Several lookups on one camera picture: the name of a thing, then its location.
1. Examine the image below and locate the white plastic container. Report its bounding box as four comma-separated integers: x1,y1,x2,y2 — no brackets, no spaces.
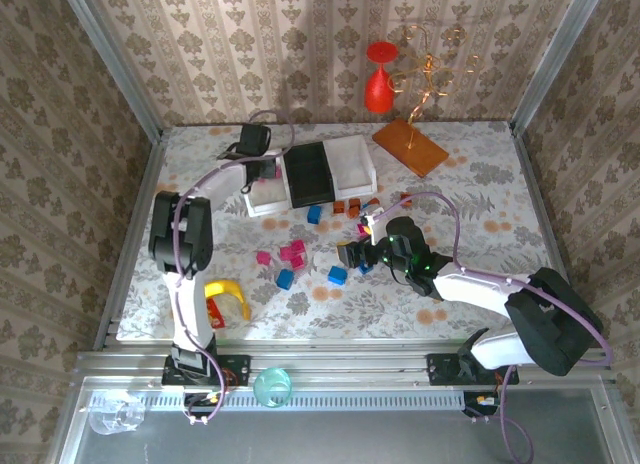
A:
323,135,378,201
242,153,292,218

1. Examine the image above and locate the black plastic container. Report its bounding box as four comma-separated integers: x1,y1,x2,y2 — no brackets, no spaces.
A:
283,142,337,209

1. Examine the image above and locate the floral table cover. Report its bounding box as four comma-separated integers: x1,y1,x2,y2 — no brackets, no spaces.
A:
117,122,574,341

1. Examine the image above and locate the yellow curved plastic piece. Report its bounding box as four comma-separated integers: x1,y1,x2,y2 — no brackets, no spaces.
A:
203,278,252,321

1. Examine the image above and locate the red toy fries packet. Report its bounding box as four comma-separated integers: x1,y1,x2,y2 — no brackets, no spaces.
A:
206,297,227,330

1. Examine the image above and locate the red plastic goblet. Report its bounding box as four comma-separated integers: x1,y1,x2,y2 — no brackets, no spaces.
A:
363,41,402,115

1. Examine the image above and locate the teal plastic cup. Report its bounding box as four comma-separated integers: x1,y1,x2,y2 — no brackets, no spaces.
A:
253,367,293,409

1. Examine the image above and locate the clear plastic cup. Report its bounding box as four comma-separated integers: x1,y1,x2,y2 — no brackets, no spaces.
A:
88,391,147,436

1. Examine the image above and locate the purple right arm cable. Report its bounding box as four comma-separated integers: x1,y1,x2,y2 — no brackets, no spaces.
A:
362,191,615,463

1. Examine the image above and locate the aluminium frame front rail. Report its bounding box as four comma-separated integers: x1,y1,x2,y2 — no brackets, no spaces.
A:
74,339,616,385

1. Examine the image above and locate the gold wire tree wooden base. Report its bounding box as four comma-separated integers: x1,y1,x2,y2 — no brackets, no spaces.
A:
372,23,482,179

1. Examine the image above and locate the aluminium frame side rail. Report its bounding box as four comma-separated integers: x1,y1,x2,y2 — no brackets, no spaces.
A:
509,128,604,348
93,133,167,351

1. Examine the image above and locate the grey slotted cable duct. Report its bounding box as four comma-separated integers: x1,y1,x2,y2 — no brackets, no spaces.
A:
144,391,466,411

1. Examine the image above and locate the black controller box with wires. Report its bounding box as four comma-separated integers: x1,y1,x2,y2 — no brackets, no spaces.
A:
462,391,502,418
183,391,227,420

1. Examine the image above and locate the aluminium frame post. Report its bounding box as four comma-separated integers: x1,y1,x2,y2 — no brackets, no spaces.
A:
57,0,164,141
509,0,610,135

